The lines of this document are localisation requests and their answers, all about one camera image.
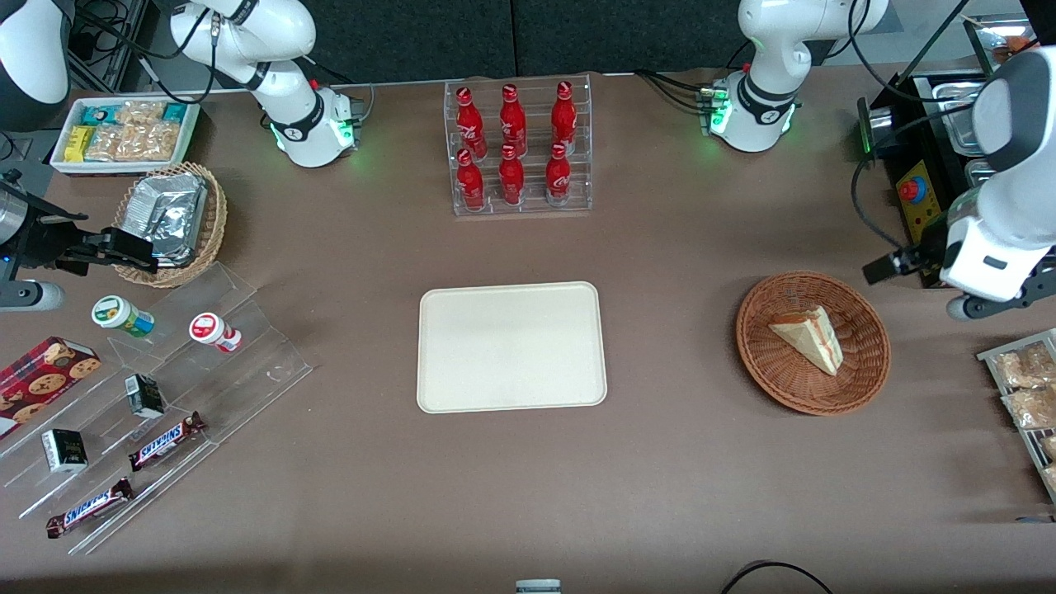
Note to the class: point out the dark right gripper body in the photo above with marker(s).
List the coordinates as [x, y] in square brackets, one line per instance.
[41, 246]

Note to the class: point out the triangle sandwich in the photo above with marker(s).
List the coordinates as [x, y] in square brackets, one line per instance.
[813, 340]

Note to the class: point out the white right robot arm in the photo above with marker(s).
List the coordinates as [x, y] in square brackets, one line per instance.
[247, 33]

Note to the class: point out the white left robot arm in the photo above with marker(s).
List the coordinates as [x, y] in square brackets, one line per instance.
[771, 49]

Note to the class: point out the white rectangular snack tray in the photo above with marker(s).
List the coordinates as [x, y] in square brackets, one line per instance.
[58, 161]

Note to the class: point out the small light wicker basket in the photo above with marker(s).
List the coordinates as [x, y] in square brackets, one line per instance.
[210, 235]

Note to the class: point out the tray of packaged snacks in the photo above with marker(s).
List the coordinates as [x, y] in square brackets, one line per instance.
[990, 356]

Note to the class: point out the round brown wicker basket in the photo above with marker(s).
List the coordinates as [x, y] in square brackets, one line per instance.
[784, 375]

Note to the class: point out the cream plastic tray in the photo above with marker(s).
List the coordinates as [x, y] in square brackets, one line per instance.
[495, 355]

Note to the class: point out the green lid snack cup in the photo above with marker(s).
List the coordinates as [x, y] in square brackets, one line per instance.
[120, 315]

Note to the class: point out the silver foil packet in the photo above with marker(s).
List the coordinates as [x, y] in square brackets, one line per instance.
[169, 214]

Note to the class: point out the clear bag of nuts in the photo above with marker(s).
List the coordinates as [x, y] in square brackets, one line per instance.
[140, 111]
[148, 142]

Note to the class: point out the yellow snack packet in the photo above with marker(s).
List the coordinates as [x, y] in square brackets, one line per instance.
[78, 143]

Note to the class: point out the red lid snack cup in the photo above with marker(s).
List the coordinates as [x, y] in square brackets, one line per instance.
[210, 330]

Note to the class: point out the steel food pan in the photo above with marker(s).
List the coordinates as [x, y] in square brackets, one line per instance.
[965, 124]

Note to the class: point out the teal snack packet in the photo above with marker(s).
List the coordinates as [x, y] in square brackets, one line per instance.
[175, 112]
[97, 115]

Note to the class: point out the clear bag of crackers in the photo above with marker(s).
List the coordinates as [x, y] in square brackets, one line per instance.
[1033, 407]
[1027, 365]

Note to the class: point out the small black carton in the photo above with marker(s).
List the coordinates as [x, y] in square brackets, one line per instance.
[145, 396]
[64, 450]

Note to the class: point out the red cookie box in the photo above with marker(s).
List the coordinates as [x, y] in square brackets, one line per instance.
[41, 379]

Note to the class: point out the clear acrylic step display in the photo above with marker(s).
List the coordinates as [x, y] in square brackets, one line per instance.
[247, 371]

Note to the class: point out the brown snickers bar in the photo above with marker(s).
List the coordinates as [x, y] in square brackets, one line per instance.
[89, 507]
[165, 441]

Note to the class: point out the red cola bottle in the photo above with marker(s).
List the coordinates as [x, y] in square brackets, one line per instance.
[470, 186]
[512, 122]
[471, 124]
[564, 117]
[511, 180]
[558, 177]

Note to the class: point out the clear acrylic bottle rack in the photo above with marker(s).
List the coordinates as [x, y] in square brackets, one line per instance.
[532, 202]

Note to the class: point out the grey metal object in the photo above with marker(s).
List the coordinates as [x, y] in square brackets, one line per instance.
[538, 586]

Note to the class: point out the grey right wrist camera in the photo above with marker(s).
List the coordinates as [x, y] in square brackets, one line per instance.
[29, 295]

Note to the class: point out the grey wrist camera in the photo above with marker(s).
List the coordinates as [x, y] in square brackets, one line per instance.
[961, 308]
[29, 295]

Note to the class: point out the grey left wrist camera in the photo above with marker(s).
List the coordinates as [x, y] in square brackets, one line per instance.
[961, 308]

